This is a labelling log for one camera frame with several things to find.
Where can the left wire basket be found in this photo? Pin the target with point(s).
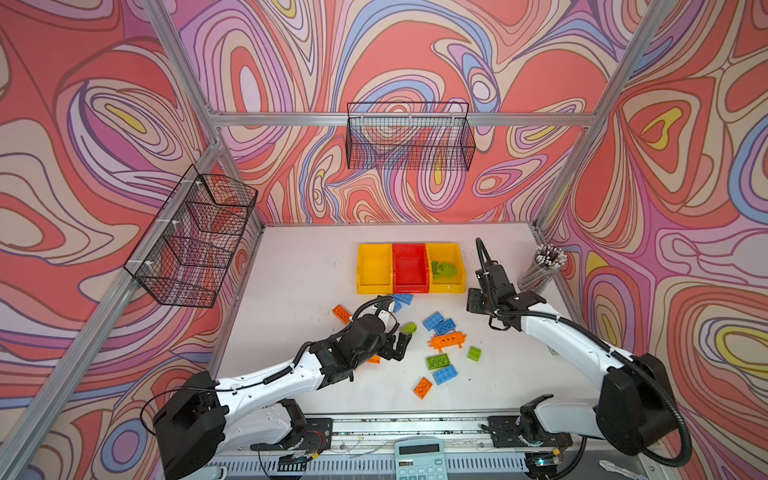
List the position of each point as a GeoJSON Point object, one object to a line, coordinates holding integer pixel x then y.
{"type": "Point", "coordinates": [199, 228]}

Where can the red bin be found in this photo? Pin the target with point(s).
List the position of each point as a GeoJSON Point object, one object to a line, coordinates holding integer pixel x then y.
{"type": "Point", "coordinates": [410, 268]}

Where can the blue brick studs up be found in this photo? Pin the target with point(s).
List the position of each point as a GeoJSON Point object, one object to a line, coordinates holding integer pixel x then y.
{"type": "Point", "coordinates": [432, 321]}

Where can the left yellow bin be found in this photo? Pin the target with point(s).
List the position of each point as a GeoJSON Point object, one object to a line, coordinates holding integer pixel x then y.
{"type": "Point", "coordinates": [374, 273]}

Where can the green square brick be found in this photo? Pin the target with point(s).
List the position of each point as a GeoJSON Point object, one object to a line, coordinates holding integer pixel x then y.
{"type": "Point", "coordinates": [437, 268]}

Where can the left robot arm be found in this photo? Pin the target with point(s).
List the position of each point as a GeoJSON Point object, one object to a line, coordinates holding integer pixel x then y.
{"type": "Point", "coordinates": [205, 416]}

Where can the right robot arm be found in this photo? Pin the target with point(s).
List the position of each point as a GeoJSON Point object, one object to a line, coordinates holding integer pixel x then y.
{"type": "Point", "coordinates": [635, 410]}

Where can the blue brick near bins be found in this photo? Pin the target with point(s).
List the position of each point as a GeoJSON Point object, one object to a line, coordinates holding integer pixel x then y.
{"type": "Point", "coordinates": [406, 299]}

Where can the yellow bin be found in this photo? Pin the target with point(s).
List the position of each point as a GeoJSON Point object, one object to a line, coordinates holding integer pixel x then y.
{"type": "Point", "coordinates": [447, 252]}
{"type": "Point", "coordinates": [374, 273]}

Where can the orange brick front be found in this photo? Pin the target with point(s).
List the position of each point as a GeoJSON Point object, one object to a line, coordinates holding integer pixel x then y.
{"type": "Point", "coordinates": [422, 388]}

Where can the clear cup of pencils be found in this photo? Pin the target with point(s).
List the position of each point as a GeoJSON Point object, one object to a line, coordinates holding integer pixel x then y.
{"type": "Point", "coordinates": [548, 259]}

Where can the green long brick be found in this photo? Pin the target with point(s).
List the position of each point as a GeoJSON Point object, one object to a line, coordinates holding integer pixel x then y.
{"type": "Point", "coordinates": [450, 273]}

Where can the wire basket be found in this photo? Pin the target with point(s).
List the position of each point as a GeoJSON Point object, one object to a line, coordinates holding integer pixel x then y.
{"type": "Point", "coordinates": [400, 135]}
{"type": "Point", "coordinates": [199, 228]}

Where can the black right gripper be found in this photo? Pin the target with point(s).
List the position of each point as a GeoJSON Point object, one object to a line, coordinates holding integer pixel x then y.
{"type": "Point", "coordinates": [473, 296]}

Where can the back wire basket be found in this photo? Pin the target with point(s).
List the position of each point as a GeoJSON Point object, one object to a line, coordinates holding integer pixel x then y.
{"type": "Point", "coordinates": [400, 135]}

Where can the green small brick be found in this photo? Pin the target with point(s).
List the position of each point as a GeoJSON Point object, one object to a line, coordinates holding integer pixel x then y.
{"type": "Point", "coordinates": [474, 354]}

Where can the blue brick front right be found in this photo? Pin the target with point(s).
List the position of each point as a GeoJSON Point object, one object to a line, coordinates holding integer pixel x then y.
{"type": "Point", "coordinates": [443, 375]}

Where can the teal calculator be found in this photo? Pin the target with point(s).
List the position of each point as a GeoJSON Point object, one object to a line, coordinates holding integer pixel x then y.
{"type": "Point", "coordinates": [420, 458]}

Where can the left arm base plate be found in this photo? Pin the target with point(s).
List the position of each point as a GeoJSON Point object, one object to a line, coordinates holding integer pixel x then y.
{"type": "Point", "coordinates": [313, 437]}

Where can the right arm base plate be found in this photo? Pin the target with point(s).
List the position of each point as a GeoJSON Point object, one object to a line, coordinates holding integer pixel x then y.
{"type": "Point", "coordinates": [506, 432]}

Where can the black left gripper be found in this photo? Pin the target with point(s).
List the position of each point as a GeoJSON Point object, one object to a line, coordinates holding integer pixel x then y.
{"type": "Point", "coordinates": [402, 345]}

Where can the blue brick upside down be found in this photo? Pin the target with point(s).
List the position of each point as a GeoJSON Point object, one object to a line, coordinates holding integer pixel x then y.
{"type": "Point", "coordinates": [445, 327]}

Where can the green brick upside down front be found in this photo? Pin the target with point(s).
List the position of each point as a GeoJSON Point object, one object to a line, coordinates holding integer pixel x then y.
{"type": "Point", "coordinates": [437, 362]}

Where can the right yellow bin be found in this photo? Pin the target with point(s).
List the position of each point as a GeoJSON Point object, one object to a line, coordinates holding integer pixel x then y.
{"type": "Point", "coordinates": [447, 252]}

